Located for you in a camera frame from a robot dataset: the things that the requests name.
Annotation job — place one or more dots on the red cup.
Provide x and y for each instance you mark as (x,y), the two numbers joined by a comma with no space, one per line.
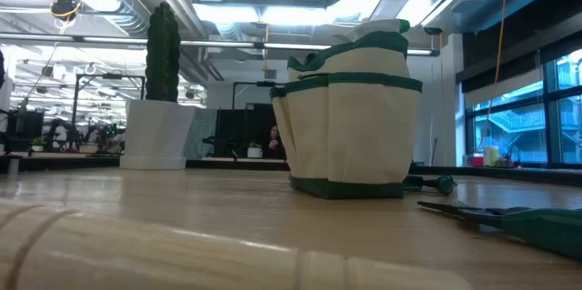
(477,160)

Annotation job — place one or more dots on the dark partition screen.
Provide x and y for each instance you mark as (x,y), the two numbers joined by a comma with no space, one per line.
(232,131)

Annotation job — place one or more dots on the black metal gantry frame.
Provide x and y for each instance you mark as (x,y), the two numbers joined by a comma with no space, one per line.
(109,76)
(263,83)

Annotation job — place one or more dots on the cream canvas gardening bag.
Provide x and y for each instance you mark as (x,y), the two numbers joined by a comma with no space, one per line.
(364,135)

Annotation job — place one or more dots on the black computer monitor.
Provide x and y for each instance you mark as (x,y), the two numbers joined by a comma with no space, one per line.
(27,124)

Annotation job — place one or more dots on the silver ceiling ventilation duct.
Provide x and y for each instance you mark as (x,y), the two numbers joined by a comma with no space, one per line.
(123,8)

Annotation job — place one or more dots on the person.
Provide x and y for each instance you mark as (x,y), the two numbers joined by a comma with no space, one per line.
(274,140)

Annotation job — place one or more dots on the tall dark green cactus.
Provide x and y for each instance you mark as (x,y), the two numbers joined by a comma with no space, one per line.
(162,53)

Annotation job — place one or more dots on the white hexagonal planter pot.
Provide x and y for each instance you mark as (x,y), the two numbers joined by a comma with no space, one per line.
(157,135)

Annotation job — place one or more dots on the small green potted plant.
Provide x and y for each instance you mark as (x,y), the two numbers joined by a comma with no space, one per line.
(38,143)

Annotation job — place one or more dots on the small plant white pot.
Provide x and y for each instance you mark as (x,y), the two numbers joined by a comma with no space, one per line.
(255,152)

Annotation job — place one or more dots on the pale yellow cup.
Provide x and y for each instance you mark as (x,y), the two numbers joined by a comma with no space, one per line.
(491,157)

